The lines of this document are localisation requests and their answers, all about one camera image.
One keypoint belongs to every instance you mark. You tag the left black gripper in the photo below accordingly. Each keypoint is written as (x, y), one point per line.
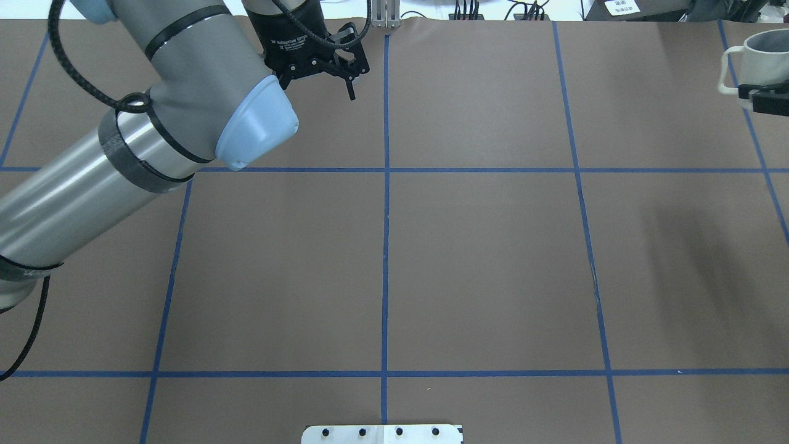
(285, 38)

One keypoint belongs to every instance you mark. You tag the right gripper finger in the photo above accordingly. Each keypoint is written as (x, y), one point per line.
(771, 98)

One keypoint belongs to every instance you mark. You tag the white ceramic mug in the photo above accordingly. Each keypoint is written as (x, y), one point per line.
(763, 61)

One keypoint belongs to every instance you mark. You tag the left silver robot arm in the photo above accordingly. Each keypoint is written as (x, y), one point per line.
(218, 99)

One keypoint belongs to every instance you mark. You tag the black power strip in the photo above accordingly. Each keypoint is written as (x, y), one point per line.
(466, 11)
(534, 12)

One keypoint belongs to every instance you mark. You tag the black labelled box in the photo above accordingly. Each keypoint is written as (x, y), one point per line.
(635, 11)

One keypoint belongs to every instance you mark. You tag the brown paper table mat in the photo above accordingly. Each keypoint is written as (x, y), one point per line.
(544, 232)

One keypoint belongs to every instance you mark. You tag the aluminium frame post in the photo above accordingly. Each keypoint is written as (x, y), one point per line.
(385, 13)

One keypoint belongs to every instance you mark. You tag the white metal base plate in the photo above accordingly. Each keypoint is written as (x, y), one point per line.
(384, 433)

